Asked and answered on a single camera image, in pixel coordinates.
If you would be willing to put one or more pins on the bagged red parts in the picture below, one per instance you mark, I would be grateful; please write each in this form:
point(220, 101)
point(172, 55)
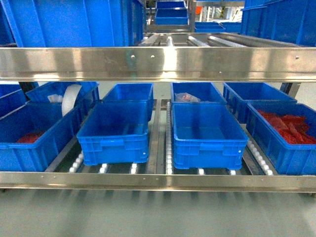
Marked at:
point(186, 97)

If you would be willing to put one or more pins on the steel roller shelf rack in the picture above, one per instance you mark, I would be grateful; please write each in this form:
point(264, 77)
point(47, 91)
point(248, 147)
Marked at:
point(268, 61)

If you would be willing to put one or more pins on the red parts pile left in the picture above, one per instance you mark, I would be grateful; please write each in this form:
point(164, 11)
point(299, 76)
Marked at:
point(30, 138)

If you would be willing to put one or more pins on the red parts pile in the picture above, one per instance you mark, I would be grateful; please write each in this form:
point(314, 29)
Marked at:
point(30, 138)
point(293, 129)

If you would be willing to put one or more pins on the red parts pile right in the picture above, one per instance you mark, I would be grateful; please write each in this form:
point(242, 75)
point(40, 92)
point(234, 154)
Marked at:
point(293, 129)

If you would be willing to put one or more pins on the blue bin rear centre-right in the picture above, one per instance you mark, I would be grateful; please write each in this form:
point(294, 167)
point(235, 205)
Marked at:
point(205, 91)

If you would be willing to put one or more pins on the blue bin centre-right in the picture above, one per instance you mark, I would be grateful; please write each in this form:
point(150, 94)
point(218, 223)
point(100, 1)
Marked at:
point(205, 91)
point(206, 135)

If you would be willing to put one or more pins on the blue bin front centre-left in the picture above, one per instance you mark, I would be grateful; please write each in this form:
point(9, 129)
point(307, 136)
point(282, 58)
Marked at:
point(115, 132)

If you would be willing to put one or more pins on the blue bin centre-left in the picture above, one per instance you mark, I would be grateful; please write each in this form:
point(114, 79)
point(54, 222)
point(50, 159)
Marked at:
point(115, 132)
point(136, 92)

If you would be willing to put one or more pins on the blue bin rear centre-left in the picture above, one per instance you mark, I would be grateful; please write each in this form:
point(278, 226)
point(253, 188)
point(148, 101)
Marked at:
point(136, 92)

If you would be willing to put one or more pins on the blue bin front centre-right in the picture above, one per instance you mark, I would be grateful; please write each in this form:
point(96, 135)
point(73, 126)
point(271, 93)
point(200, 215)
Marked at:
point(206, 135)

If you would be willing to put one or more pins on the blue bin rear left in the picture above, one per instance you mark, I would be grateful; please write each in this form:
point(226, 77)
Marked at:
point(53, 92)

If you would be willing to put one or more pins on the blue bin rear right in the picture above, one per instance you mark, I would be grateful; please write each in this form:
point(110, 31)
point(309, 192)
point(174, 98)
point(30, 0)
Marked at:
point(239, 94)

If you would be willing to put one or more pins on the blue bin front right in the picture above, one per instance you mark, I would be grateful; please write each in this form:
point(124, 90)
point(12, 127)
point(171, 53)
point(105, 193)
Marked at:
point(286, 158)

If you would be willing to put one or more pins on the blue bin front left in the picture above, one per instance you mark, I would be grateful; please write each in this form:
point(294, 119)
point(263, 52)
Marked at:
point(36, 117)

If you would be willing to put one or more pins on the large blue crate upper right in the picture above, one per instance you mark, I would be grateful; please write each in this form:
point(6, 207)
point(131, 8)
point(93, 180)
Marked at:
point(291, 21)

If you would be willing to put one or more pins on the large blue crate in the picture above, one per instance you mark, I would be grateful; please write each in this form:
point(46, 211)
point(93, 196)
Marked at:
point(291, 21)
point(75, 23)

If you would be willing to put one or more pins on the large blue crate upper left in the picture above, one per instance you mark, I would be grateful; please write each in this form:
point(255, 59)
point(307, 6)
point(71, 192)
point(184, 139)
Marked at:
point(75, 23)

